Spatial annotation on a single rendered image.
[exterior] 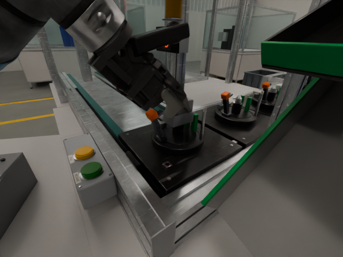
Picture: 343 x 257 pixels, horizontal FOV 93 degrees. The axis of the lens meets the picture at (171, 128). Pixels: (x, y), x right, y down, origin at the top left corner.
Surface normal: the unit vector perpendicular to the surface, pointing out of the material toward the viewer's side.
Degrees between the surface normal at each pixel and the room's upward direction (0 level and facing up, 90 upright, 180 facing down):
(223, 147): 0
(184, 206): 0
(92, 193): 90
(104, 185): 90
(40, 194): 0
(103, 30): 100
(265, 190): 45
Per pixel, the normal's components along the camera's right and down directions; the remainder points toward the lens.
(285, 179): -0.62, -0.48
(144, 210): 0.03, -0.87
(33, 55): 0.53, 0.43
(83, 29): 0.06, 0.81
